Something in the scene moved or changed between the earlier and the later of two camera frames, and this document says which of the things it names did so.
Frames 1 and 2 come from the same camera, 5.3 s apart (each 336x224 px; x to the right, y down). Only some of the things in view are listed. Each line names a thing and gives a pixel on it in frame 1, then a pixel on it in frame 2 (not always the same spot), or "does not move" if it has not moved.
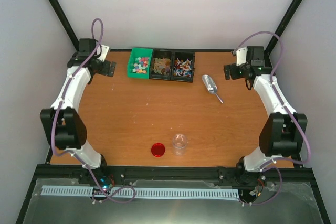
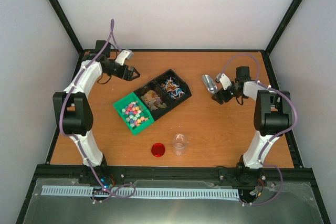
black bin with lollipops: (182, 66) to (175, 89)
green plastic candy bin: (139, 63) to (133, 113)
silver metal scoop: (211, 86) does not move
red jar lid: (158, 150) does not move
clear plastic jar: (179, 141) does not move
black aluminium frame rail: (133, 172) does not move
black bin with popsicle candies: (160, 62) to (154, 98)
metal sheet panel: (292, 201) does not move
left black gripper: (105, 71) to (129, 78)
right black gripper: (233, 74) to (220, 99)
